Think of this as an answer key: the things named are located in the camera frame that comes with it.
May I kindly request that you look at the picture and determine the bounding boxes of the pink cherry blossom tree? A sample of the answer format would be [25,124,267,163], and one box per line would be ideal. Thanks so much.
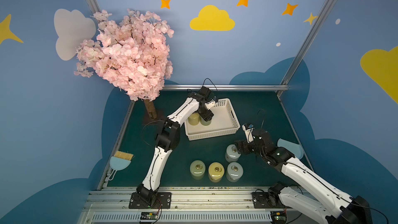
[74,10,174,120]

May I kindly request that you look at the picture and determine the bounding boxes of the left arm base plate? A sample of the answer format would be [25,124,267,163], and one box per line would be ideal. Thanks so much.
[128,192,172,209]

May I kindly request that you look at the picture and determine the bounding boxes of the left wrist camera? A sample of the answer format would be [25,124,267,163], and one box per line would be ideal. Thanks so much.
[199,86,218,110]

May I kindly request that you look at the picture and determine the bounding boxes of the light blue canister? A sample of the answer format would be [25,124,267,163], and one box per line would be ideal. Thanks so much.
[225,144,240,163]

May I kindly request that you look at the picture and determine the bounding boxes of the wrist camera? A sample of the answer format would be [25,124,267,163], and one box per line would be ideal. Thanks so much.
[199,86,218,110]
[242,123,254,143]

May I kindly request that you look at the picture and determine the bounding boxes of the yellow canister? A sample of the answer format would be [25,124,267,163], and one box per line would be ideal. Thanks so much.
[208,162,225,183]

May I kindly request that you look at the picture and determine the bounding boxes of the controller board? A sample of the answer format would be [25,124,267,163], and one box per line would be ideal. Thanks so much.
[140,212,158,221]
[271,212,287,224]

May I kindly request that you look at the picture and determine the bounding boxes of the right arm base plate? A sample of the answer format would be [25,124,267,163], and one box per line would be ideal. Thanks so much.
[251,191,285,209]

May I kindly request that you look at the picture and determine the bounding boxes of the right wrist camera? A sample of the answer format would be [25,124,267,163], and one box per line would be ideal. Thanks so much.
[242,123,254,143]

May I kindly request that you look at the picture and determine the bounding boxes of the right controller board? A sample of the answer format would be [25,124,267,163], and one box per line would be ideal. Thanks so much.
[271,212,287,224]

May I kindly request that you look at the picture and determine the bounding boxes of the yellow-green canister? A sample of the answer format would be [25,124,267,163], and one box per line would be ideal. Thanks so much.
[188,113,201,126]

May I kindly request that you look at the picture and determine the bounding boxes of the light blue hand brush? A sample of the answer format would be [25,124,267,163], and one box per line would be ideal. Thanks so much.
[109,151,134,172]

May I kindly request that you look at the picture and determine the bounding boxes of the aluminium back frame bar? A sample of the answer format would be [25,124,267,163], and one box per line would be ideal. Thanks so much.
[163,85,289,91]

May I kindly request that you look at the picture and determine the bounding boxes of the aluminium front rail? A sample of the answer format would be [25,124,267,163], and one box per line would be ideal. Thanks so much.
[78,187,318,224]

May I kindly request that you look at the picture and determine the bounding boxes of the left controller board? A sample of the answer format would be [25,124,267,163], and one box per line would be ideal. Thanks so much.
[140,212,158,221]

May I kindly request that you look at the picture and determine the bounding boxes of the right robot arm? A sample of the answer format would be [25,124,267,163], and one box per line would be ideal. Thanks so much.
[235,124,373,224]

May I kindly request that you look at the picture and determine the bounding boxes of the light blue dustpan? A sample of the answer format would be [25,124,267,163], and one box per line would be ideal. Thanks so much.
[277,139,304,159]

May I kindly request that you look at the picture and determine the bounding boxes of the white perforated plastic basket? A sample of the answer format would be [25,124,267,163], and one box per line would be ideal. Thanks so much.
[184,98,240,141]

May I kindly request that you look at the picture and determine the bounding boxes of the dark metal tree base plate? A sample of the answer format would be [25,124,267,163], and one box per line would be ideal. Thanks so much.
[142,109,165,125]

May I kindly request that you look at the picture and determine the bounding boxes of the green canister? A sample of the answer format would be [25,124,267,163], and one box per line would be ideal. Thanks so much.
[190,160,206,180]
[200,117,211,126]

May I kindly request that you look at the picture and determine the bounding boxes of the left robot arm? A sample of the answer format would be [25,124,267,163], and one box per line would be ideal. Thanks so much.
[133,86,217,207]

